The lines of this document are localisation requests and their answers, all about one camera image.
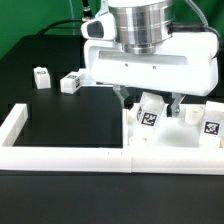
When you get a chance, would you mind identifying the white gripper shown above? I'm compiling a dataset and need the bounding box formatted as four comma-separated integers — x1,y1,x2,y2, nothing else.
84,32,218,117

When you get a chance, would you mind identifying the white marker sheet with tags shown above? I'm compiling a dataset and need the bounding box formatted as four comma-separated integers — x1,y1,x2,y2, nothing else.
78,68,111,87

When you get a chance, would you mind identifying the white U-shaped fence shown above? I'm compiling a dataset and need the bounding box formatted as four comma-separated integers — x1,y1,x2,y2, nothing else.
0,104,224,175

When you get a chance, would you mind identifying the grey braided camera cable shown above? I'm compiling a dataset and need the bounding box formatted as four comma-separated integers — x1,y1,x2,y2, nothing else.
185,0,222,60

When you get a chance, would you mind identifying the black cable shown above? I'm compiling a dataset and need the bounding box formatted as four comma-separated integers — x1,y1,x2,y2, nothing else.
37,18,84,36

